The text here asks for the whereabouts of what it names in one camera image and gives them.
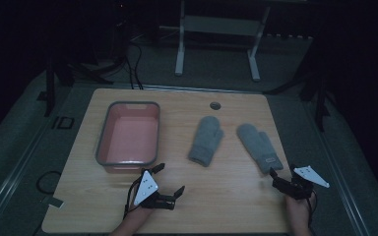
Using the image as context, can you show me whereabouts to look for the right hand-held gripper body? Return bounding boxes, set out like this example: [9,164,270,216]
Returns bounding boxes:
[271,165,331,201]

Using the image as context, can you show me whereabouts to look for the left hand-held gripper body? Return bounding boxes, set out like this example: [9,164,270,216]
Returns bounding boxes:
[131,168,177,211]

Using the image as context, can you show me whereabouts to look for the grey mitten with label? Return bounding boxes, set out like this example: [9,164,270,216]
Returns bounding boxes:
[235,122,284,175]

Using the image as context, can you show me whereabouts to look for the pink bin with grey rim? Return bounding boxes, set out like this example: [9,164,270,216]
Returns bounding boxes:
[94,100,161,174]

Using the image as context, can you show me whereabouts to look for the plain grey mitten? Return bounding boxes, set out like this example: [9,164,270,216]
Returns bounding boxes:
[187,115,225,168]

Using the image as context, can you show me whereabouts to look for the person's left hand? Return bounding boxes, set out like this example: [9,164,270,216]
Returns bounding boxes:
[124,205,156,225]

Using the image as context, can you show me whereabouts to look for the person's right hand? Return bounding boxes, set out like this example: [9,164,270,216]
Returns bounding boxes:
[284,192,318,224]

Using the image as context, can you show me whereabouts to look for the black tripod stand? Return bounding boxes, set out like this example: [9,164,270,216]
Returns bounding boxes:
[42,53,114,118]
[269,29,334,133]

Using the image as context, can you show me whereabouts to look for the grey floor tape piece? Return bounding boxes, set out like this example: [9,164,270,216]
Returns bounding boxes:
[40,195,65,209]

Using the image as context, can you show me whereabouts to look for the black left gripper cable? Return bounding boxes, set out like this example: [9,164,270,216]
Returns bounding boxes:
[122,176,144,220]

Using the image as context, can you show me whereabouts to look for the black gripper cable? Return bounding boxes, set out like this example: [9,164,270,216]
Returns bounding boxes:
[304,191,319,230]
[122,176,144,220]

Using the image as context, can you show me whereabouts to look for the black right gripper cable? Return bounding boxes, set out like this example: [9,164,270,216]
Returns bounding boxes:
[304,191,319,230]

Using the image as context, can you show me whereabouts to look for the black looped floor cable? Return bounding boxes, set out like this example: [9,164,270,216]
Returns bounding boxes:
[35,169,63,196]

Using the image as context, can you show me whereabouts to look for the black floor cables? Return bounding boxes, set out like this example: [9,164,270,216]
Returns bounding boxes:
[116,19,145,90]

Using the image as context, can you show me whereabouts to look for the white metal desk frame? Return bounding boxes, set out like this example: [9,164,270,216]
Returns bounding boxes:
[158,0,309,83]

